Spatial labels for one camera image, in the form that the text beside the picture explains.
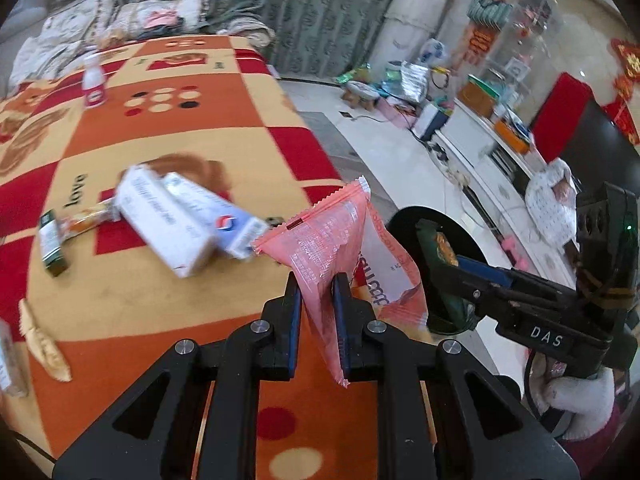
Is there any dark green snack packet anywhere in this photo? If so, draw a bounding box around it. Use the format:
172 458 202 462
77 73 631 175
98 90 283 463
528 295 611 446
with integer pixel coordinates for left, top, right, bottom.
417 220 476 331

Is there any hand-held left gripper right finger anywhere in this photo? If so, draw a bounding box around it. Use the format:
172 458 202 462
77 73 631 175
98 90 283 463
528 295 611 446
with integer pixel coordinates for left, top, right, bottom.
331 271 583 480

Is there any beige crinkled wrapper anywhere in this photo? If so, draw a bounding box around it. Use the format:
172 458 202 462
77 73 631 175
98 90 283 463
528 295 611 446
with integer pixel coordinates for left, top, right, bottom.
17 299 72 383

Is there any black trash bin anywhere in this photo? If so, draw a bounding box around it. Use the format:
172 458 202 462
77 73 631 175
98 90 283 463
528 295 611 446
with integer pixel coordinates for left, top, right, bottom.
387 205 501 336

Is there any white box round logo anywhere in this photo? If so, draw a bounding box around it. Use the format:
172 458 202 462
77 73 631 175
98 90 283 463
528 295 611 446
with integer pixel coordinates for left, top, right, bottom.
162 172 268 260

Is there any grey tufted sofa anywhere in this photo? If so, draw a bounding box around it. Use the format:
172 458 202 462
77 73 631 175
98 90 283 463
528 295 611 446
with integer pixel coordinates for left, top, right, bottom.
0 0 277 61

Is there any pink storage box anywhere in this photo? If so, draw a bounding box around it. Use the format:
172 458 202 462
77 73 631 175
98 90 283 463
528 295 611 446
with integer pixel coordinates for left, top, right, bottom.
380 97 416 128

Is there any navy white bag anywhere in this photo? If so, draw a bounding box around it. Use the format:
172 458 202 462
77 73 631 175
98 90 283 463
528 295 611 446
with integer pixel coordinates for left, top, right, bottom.
415 102 453 141

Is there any pink garment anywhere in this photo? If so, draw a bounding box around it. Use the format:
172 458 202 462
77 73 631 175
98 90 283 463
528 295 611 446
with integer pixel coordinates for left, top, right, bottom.
145 10 181 28

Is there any pink dumbbell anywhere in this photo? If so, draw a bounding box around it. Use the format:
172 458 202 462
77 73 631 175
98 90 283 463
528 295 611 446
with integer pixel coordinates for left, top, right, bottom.
502 237 531 271

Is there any white bottle pink label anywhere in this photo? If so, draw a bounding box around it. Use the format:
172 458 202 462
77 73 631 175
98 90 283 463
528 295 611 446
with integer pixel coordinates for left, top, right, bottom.
81 52 108 110

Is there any plain white cardboard box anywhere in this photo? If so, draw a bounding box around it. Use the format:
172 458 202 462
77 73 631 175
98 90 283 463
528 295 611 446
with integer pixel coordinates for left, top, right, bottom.
116 165 217 279

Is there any silver insulated bag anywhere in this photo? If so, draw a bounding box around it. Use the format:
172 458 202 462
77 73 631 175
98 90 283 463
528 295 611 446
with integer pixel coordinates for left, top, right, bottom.
400 60 431 103

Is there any red cloth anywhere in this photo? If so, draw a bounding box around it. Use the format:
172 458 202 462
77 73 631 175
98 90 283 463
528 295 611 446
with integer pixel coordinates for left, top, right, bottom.
530 72 593 163

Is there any small round stool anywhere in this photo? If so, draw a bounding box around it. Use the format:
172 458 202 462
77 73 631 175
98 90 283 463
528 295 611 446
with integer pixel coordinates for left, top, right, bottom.
345 80 383 111

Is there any small green box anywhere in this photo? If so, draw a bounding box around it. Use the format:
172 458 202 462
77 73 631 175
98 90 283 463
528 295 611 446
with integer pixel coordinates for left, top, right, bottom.
39 212 68 277

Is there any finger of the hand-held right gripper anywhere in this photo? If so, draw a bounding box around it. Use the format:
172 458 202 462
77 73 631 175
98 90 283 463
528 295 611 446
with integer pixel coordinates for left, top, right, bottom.
457 255 576 306
430 260 531 326

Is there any ruffled embroidered pillow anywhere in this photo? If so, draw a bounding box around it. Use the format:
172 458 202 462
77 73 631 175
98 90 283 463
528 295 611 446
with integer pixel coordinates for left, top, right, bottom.
117 0 211 41

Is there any pink snack packet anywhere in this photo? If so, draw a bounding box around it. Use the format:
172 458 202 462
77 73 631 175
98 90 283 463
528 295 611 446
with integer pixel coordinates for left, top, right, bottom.
251 176 431 390

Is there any white crumpled cloth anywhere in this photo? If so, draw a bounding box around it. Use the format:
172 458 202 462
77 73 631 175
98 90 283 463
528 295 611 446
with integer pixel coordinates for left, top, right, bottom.
10 35 86 86

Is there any white packet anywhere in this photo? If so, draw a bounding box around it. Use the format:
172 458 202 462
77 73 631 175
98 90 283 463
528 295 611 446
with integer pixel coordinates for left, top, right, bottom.
0 317 28 398

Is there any red orange printed blanket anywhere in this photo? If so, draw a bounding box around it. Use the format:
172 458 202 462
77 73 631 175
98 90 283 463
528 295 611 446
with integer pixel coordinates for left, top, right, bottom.
0 34 436 480

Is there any striped tote bag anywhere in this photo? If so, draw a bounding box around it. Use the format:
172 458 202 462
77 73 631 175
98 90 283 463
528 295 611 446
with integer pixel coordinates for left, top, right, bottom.
467 0 513 28

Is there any beige embroidered pillow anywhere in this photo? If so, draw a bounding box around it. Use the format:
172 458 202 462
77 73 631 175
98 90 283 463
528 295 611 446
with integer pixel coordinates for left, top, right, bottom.
40 0 118 43

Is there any orange snack wrapper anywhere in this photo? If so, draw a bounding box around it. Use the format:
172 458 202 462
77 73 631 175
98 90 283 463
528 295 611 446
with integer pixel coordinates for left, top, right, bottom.
55 199 121 238

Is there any green patterned curtain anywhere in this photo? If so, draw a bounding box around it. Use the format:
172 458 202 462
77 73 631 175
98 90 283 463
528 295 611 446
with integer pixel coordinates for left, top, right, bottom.
50 0 416 83

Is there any lace covered air conditioner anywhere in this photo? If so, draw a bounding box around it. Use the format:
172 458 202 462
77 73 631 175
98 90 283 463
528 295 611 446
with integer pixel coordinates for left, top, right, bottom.
380 0 466 73

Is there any red festive hanging decoration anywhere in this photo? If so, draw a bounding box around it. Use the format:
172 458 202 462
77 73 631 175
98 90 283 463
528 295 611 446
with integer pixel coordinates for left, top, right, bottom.
602 37 640 147

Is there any white power strip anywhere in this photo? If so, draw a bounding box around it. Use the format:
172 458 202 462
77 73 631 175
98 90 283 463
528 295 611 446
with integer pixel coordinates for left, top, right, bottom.
440 157 468 188

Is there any black television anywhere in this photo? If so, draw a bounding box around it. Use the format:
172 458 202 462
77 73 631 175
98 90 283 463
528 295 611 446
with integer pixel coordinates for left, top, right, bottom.
545 100 640 201

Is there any white television cabinet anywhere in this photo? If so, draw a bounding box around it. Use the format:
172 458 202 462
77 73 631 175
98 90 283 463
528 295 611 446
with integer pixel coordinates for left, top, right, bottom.
435 100 576 286

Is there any person's right forearm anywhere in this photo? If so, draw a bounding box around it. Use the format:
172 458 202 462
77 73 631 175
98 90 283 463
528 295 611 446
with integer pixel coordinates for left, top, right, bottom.
520 350 636 461

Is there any glass display shelf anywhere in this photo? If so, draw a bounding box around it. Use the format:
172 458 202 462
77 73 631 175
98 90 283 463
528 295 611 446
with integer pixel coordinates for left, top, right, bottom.
500 0 556 86

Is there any white plastic bag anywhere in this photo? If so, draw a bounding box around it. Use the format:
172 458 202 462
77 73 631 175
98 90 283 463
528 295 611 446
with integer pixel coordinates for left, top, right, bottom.
420 37 451 66

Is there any orange box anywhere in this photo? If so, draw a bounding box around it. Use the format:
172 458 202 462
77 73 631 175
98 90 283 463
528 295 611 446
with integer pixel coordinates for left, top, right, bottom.
495 120 531 156

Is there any red wall ornament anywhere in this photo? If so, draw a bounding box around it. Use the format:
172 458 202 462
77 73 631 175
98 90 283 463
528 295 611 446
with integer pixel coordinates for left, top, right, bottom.
460 25 501 58

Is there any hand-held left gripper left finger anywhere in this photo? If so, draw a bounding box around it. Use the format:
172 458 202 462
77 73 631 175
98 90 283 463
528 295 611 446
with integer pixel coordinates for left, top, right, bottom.
52 271 303 480

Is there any grey patterned rug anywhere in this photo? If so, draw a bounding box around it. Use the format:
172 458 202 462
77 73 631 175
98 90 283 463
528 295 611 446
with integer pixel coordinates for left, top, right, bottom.
295 110 401 211

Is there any white dotted cloth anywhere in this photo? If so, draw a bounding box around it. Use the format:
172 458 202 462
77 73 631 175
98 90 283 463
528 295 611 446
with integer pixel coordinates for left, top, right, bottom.
525 157 581 246

